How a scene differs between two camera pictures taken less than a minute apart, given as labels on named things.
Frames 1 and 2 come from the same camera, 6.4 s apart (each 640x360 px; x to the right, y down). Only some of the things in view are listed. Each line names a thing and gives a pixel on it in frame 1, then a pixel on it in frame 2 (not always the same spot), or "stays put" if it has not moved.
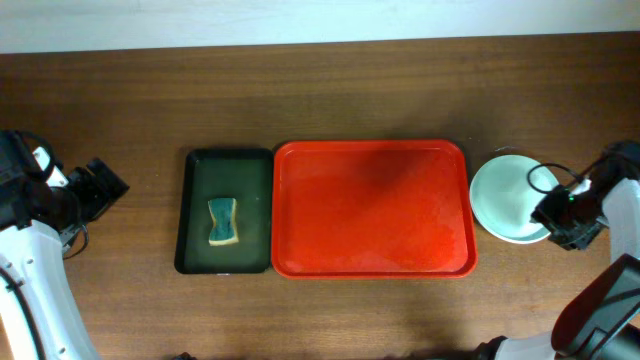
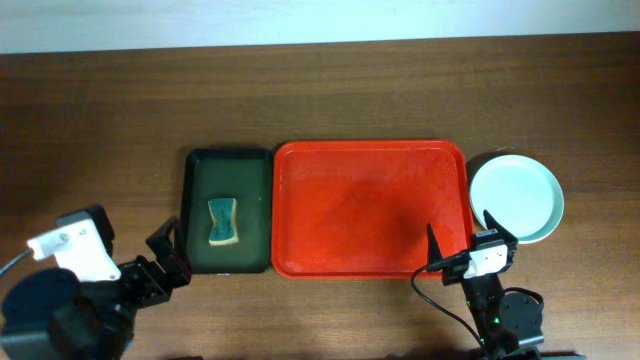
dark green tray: [226, 219] stays put
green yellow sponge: [224, 230] stays put
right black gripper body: [558, 223] to [455, 267]
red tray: [373, 209] stays put
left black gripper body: [101, 181] to [151, 270]
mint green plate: [504, 192] stays put
